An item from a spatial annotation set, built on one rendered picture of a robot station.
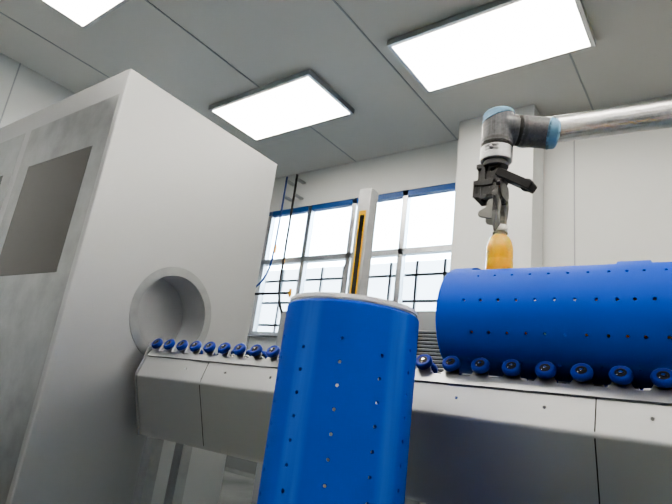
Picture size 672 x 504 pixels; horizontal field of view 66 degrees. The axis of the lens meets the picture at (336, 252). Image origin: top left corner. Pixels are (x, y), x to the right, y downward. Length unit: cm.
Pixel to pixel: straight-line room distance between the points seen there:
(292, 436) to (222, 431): 82
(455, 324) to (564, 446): 35
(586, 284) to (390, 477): 60
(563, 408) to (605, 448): 11
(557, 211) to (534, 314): 334
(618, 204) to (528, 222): 68
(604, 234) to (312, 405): 367
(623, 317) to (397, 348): 49
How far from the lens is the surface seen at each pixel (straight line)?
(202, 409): 185
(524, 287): 129
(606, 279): 127
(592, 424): 122
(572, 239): 446
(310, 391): 98
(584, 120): 180
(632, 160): 462
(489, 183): 152
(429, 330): 323
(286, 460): 100
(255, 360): 171
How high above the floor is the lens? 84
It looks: 16 degrees up
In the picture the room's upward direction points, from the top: 7 degrees clockwise
